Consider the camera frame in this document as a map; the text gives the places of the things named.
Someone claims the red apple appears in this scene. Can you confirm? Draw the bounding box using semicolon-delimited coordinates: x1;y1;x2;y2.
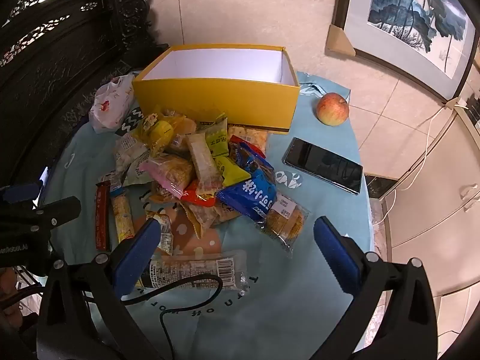
316;92;350;125

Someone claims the framed painting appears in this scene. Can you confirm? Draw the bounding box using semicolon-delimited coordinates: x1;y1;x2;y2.
332;0;480;100

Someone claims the yellow bread packet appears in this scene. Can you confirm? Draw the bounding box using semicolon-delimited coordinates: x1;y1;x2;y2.
133;112;177;158

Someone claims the orange rice cracker packet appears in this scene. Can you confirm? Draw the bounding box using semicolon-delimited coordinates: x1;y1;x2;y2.
228;125;269;154

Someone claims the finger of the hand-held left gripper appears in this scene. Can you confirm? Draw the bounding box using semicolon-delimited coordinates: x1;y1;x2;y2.
0;182;44;209
0;196;82;234

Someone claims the blue snack packet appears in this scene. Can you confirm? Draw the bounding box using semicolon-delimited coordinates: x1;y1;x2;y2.
217;140;278;222

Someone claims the white plastic bag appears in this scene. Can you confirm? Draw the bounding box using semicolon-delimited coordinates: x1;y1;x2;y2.
89;74;136;134

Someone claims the heap of assorted snacks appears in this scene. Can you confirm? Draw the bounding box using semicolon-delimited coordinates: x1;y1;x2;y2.
95;107;311;295

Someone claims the cardboard corner protector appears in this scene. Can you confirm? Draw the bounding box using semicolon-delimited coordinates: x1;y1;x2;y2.
324;23;356;56

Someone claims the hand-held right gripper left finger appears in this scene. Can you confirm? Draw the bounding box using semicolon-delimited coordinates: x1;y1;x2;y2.
37;218;166;360

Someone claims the black smartphone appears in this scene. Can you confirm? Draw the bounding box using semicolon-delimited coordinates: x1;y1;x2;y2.
282;137;364;196

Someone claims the white cable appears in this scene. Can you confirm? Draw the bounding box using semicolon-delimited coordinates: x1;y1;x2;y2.
369;99;463;229

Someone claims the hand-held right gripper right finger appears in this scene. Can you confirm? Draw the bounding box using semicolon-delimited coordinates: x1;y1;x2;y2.
313;216;440;360

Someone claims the dark carved wooden furniture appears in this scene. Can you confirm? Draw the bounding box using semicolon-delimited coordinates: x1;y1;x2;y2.
0;0;169;196

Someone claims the black cable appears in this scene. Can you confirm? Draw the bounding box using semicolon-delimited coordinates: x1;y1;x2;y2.
120;274;224;360

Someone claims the person's left hand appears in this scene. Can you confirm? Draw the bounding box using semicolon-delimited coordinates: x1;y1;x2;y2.
0;268;25;331

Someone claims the light blue printed tablecloth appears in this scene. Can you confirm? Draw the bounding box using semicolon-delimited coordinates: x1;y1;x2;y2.
41;71;376;360

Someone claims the beige snack bar packet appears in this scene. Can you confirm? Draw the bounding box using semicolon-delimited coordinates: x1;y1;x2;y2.
186;133;223;197

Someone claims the yellow cardboard box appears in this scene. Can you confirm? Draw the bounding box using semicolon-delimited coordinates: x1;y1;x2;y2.
132;44;301;136

